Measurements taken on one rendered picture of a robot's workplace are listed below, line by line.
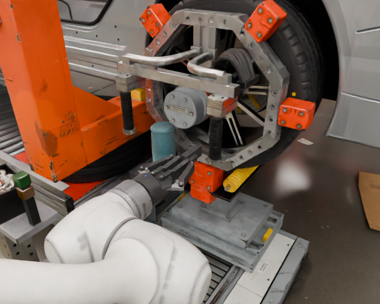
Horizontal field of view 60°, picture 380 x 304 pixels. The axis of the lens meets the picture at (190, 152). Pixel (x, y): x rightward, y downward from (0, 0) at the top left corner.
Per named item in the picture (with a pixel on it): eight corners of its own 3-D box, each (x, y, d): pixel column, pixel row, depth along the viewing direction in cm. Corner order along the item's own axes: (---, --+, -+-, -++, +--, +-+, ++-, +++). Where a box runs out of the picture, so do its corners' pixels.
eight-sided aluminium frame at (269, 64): (274, 177, 120) (300, 17, 93) (267, 186, 116) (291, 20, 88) (157, 137, 147) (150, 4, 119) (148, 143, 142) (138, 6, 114)
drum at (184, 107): (229, 113, 120) (231, 75, 113) (196, 136, 105) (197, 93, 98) (196, 105, 127) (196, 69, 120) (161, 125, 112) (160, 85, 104)
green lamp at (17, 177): (32, 183, 110) (29, 173, 108) (21, 189, 107) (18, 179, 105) (25, 179, 112) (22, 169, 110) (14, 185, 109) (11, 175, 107)
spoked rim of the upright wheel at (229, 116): (307, 1, 113) (187, 13, 141) (282, 9, 96) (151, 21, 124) (304, 137, 134) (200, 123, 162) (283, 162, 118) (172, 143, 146)
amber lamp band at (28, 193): (35, 195, 113) (33, 186, 111) (25, 201, 110) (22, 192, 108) (29, 191, 115) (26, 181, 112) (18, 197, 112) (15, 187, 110)
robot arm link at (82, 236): (104, 222, 71) (151, 247, 65) (41, 270, 60) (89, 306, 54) (96, 180, 66) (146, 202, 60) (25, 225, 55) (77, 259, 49)
